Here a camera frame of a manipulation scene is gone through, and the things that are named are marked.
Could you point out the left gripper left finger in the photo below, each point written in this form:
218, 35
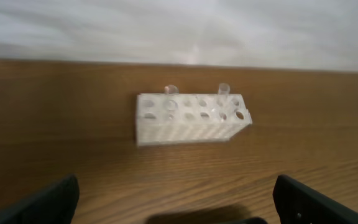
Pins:
42, 205

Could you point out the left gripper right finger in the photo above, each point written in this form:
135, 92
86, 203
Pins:
306, 208

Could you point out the white test tube rack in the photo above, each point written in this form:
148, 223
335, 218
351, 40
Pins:
191, 130

